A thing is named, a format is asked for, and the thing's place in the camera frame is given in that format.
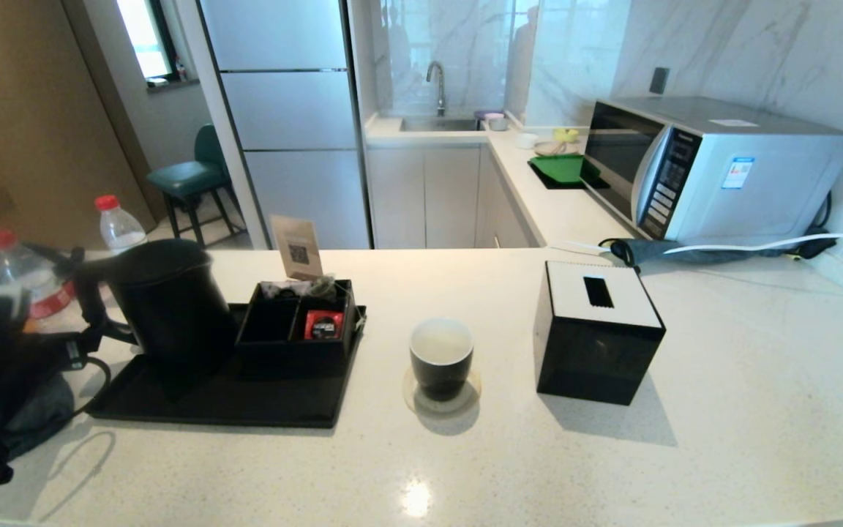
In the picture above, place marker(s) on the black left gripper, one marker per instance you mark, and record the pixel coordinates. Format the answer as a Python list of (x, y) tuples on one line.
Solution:
[(45, 351)]

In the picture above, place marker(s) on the black electric kettle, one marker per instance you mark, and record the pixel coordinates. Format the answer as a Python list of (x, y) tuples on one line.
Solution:
[(173, 307)]

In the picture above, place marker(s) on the black serving tray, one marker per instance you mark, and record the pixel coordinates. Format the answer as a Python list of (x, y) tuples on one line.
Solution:
[(246, 401)]

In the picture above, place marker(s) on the black compartment organizer box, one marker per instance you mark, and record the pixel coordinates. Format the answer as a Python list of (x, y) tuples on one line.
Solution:
[(297, 356)]

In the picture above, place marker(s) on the dark grey cloth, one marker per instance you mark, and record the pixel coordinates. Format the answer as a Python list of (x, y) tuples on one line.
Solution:
[(48, 410)]

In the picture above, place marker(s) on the small red-capped water bottle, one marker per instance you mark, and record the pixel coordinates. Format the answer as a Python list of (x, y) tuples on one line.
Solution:
[(120, 231)]

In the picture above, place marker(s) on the large red-capped water bottle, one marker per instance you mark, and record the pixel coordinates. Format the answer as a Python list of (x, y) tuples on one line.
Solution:
[(3, 238)]

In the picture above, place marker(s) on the green upholstered chair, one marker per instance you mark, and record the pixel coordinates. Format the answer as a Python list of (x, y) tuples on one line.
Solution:
[(187, 178)]

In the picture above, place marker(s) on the brown QR code card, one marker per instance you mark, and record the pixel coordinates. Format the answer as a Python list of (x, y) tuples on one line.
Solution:
[(296, 245)]

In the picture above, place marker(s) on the red Nescafe sachet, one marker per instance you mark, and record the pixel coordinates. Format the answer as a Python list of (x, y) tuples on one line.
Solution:
[(324, 325)]

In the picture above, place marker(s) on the brown wooden door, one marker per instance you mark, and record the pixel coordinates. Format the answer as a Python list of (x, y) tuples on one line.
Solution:
[(34, 110)]

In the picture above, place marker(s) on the bright window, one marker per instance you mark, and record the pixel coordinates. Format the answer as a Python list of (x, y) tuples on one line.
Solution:
[(143, 39)]

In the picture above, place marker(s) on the clear glass coaster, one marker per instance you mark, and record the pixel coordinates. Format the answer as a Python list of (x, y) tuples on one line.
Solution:
[(413, 400)]

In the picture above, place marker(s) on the black cup white inside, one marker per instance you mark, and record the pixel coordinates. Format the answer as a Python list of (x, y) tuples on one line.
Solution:
[(441, 375)]

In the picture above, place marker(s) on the white base cabinet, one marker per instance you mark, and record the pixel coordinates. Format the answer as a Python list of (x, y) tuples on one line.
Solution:
[(429, 196)]

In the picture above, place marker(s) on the steel kitchen sink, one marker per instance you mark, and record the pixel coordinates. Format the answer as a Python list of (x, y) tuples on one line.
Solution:
[(440, 124)]

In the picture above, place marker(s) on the chrome kitchen faucet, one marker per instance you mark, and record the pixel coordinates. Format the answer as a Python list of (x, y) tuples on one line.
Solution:
[(441, 92)]

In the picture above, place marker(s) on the small white purple cup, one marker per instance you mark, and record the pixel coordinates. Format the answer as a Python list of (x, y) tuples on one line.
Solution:
[(496, 121)]

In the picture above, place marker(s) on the small white bowl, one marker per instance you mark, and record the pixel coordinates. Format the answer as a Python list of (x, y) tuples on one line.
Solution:
[(526, 140)]

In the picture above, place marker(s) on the green cutting board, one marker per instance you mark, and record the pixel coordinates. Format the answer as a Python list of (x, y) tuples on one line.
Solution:
[(560, 167)]

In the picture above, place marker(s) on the black tissue box white lid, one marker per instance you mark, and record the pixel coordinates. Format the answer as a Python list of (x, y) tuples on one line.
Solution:
[(597, 355)]

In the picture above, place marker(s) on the silver microwave oven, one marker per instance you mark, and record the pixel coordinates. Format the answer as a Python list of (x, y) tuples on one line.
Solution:
[(765, 181)]

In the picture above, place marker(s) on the dark wall socket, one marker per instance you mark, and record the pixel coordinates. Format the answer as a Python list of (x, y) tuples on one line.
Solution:
[(658, 80)]

